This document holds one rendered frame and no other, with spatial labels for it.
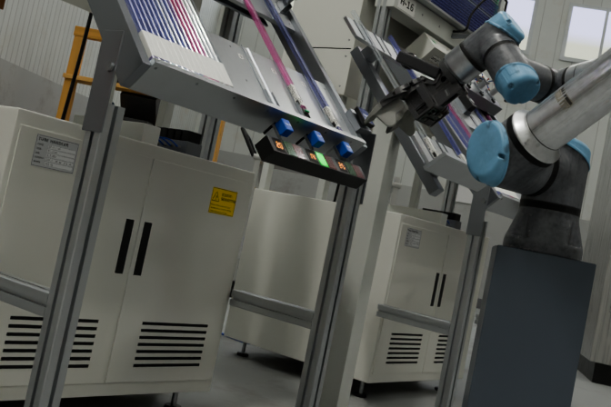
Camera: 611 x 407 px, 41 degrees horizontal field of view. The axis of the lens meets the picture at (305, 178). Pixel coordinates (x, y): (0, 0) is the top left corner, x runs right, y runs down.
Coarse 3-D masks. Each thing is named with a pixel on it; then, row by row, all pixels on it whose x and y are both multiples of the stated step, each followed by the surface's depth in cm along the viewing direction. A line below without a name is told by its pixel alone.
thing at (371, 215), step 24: (384, 144) 217; (384, 168) 216; (384, 192) 217; (360, 216) 217; (384, 216) 219; (360, 240) 216; (360, 264) 215; (360, 288) 214; (360, 312) 215; (336, 336) 215; (360, 336) 217; (336, 360) 214; (336, 384) 213
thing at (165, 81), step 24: (168, 72) 140; (192, 72) 144; (168, 96) 145; (192, 96) 148; (216, 96) 151; (240, 96) 154; (240, 120) 160; (264, 120) 164; (288, 120) 167; (312, 120) 172; (336, 144) 184; (360, 144) 188
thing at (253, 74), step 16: (208, 32) 166; (224, 48) 167; (240, 48) 173; (224, 64) 162; (240, 64) 168; (256, 64) 175; (272, 64) 181; (240, 80) 163; (256, 80) 169; (272, 80) 176; (304, 80) 190; (256, 96) 164; (272, 96) 169; (288, 96) 177; (304, 96) 184; (320, 112) 185; (336, 112) 193
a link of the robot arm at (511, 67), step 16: (496, 48) 159; (512, 48) 158; (496, 64) 157; (512, 64) 155; (528, 64) 156; (496, 80) 157; (512, 80) 153; (528, 80) 153; (544, 80) 158; (512, 96) 155; (528, 96) 157
